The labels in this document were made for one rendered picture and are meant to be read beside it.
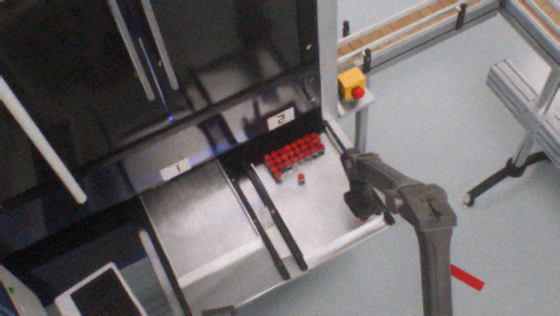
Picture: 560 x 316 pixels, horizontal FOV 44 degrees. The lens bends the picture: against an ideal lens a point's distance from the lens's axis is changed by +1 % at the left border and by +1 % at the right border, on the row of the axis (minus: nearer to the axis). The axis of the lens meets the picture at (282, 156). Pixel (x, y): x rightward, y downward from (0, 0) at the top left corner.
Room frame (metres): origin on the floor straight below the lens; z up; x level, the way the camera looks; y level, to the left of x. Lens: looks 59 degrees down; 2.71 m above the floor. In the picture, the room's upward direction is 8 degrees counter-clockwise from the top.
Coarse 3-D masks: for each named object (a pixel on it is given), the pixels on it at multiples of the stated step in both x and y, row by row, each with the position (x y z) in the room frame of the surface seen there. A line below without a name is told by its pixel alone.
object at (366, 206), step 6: (348, 192) 0.86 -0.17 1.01; (348, 198) 0.84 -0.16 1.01; (354, 198) 0.82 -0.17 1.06; (360, 198) 0.81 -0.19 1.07; (366, 198) 0.81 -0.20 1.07; (372, 198) 0.83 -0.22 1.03; (354, 204) 0.81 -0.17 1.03; (360, 204) 0.80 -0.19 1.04; (366, 204) 0.80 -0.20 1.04; (372, 204) 0.81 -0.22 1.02; (378, 204) 0.81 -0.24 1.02; (354, 210) 0.80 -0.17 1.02; (360, 210) 0.80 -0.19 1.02; (366, 210) 0.79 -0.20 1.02; (372, 210) 0.79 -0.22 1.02; (378, 210) 0.79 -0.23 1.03; (360, 216) 0.78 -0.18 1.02; (366, 216) 0.78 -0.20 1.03
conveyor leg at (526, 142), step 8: (552, 72) 1.31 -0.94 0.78; (552, 80) 1.30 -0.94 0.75; (544, 88) 1.32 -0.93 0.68; (552, 88) 1.30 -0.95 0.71; (544, 96) 1.31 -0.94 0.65; (552, 96) 1.30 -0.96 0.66; (536, 104) 1.32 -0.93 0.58; (544, 104) 1.30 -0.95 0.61; (544, 112) 1.30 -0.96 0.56; (528, 136) 1.30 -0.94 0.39; (520, 144) 1.32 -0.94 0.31; (528, 144) 1.30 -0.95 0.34; (520, 152) 1.31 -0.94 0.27; (528, 152) 1.30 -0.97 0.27; (512, 160) 1.32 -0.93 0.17; (520, 160) 1.30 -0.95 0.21
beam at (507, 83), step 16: (496, 64) 1.55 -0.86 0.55; (512, 64) 1.53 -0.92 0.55; (496, 80) 1.50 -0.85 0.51; (512, 80) 1.46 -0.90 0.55; (496, 96) 1.48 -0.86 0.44; (512, 96) 1.41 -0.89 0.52; (528, 96) 1.38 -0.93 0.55; (512, 112) 1.39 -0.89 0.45; (528, 112) 1.32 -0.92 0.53; (528, 128) 1.30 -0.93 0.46; (544, 128) 1.24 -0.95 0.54; (544, 144) 1.22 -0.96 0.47
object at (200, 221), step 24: (192, 168) 1.09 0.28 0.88; (216, 168) 1.08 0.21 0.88; (144, 192) 1.03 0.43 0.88; (168, 192) 1.02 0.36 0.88; (192, 192) 1.00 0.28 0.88; (216, 192) 0.99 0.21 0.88; (168, 216) 0.94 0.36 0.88; (192, 216) 0.92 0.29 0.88; (216, 216) 0.91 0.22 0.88; (240, 216) 0.90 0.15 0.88; (168, 240) 0.86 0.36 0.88; (192, 240) 0.85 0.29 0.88; (216, 240) 0.84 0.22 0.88; (240, 240) 0.83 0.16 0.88; (192, 264) 0.77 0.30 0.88; (216, 264) 0.76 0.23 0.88
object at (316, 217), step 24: (336, 144) 1.08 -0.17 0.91; (264, 168) 1.05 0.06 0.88; (312, 168) 1.03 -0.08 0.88; (336, 168) 1.01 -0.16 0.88; (288, 192) 0.96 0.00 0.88; (312, 192) 0.95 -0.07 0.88; (336, 192) 0.93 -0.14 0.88; (288, 216) 0.88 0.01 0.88; (312, 216) 0.87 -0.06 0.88; (336, 216) 0.86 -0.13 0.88; (312, 240) 0.79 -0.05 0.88; (336, 240) 0.77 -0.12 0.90
